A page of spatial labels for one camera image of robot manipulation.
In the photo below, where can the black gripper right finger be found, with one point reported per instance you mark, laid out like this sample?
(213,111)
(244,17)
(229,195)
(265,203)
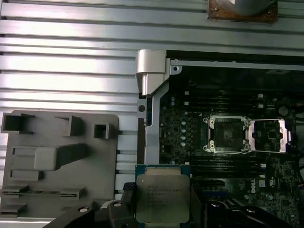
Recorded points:
(213,216)

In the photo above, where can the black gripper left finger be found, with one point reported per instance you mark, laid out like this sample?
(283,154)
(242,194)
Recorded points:
(118,216)

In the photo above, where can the silver CPU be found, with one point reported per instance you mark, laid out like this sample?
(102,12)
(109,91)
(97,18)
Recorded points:
(162,194)

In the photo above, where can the metal locking lever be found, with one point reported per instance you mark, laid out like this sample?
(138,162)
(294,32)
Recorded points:
(237,154)

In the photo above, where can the metal socket cover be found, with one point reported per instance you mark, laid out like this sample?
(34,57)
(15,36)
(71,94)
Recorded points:
(284,135)

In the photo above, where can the CPU socket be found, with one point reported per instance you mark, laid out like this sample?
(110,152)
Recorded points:
(228,134)

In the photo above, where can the black RAM slots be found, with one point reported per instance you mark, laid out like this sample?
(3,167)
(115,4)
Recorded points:
(225,97)
(225,166)

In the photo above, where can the grey parts rack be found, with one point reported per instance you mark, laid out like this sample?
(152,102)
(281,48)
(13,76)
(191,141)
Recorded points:
(99,166)

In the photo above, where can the green RAM stick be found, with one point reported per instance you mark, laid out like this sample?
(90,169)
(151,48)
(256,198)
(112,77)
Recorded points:
(47,192)

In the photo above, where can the green motherboard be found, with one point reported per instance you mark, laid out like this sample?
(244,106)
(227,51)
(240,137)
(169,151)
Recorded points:
(285,175)

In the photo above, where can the black PC case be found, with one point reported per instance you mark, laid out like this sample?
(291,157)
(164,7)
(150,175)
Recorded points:
(237,55)

